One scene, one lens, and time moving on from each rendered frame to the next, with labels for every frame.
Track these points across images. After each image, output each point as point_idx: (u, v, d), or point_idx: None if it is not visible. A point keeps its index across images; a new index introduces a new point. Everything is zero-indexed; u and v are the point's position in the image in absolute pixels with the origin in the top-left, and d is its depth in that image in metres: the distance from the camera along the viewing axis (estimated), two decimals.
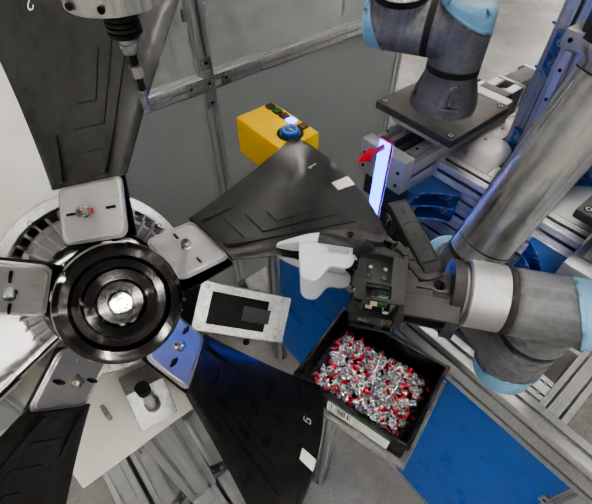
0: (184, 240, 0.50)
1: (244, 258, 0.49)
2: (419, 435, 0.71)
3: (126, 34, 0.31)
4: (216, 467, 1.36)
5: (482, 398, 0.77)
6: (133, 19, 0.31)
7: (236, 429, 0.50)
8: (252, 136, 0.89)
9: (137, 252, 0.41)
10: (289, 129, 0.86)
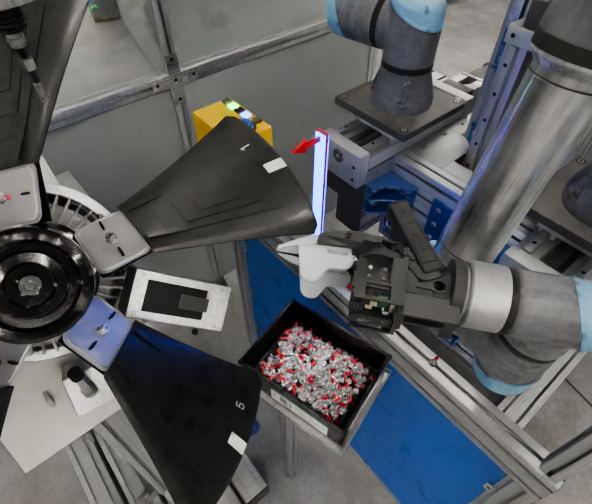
0: (109, 240, 0.51)
1: (165, 250, 0.51)
2: (360, 423, 0.73)
3: (8, 28, 0.33)
4: None
5: (425, 387, 0.78)
6: (14, 14, 0.32)
7: (157, 411, 0.51)
8: (207, 130, 0.91)
9: (45, 236, 0.43)
10: None
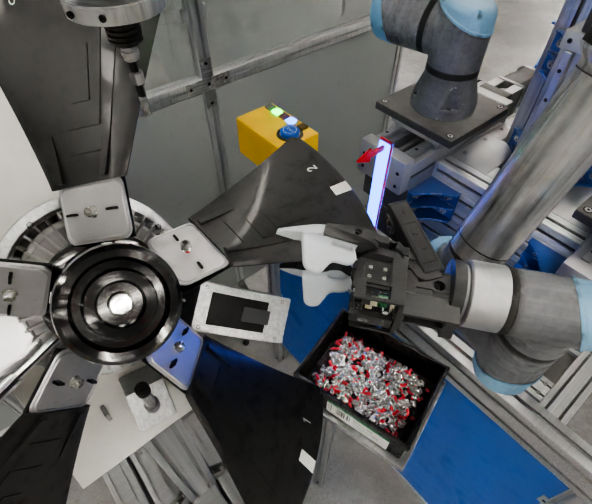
0: (177, 346, 0.49)
1: (192, 406, 0.47)
2: (419, 436, 0.71)
3: (127, 41, 0.31)
4: (216, 467, 1.36)
5: (482, 399, 0.77)
6: (134, 27, 0.31)
7: None
8: (252, 136, 0.89)
9: (175, 299, 0.43)
10: (289, 130, 0.86)
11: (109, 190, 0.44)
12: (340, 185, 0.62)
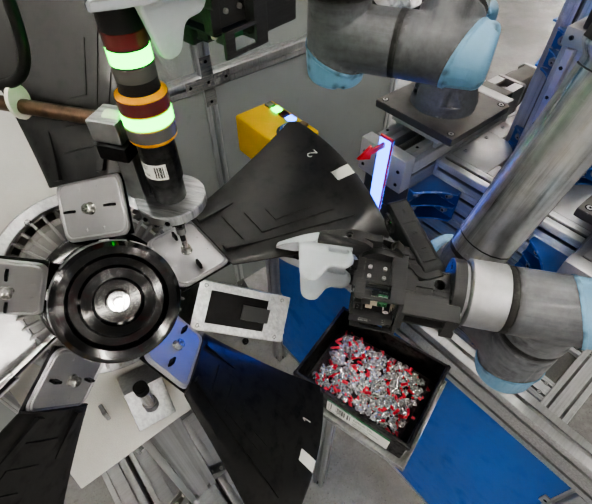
0: (176, 344, 0.49)
1: (191, 405, 0.46)
2: (420, 435, 0.71)
3: None
4: (215, 467, 1.35)
5: (483, 398, 0.76)
6: None
7: None
8: (251, 134, 0.89)
9: (173, 297, 0.43)
10: None
11: (107, 186, 0.44)
12: (342, 169, 0.59)
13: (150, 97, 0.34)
